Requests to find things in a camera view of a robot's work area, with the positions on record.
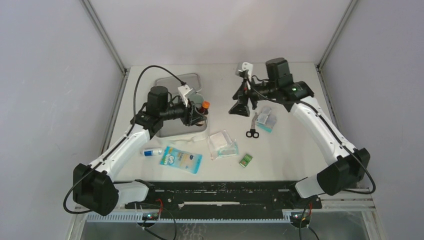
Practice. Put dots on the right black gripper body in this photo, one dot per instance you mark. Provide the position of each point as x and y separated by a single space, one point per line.
265 89

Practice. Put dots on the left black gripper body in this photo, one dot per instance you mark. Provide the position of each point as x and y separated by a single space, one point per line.
178 111

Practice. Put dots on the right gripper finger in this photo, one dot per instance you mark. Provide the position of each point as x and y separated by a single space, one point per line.
254 99
241 106

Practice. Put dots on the brown bottle orange cap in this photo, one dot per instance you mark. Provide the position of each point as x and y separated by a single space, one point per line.
203 109

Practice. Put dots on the white medicine kit box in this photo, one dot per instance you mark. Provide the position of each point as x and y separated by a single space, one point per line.
174 131

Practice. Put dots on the blue plaster packets bag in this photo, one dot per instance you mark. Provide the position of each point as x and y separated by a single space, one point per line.
266 120

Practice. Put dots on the black handled scissors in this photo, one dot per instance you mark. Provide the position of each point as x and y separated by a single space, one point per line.
252 133

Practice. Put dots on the white gauze pad packet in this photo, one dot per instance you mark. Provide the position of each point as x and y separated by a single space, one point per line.
220 140

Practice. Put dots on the blue white small tube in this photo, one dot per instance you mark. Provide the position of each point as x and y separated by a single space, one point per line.
148 152

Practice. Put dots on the green wind oil box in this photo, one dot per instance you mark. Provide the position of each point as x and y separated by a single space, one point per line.
245 160

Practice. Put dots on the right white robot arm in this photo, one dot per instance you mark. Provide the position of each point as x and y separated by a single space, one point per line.
346 164

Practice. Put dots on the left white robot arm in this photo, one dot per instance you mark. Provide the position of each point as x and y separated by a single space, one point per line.
94 184

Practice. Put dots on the blue cotton swab packet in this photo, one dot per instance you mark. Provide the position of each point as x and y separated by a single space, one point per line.
183 160

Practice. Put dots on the clear bandage packet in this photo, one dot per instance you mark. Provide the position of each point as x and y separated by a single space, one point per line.
227 151

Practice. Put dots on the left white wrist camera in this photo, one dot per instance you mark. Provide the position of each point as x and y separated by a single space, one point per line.
185 91

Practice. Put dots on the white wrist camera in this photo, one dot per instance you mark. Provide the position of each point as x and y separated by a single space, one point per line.
244 70
185 91

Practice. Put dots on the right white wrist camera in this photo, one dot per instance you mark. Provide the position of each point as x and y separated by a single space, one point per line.
244 70

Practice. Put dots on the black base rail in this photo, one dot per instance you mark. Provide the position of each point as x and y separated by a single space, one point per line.
224 200

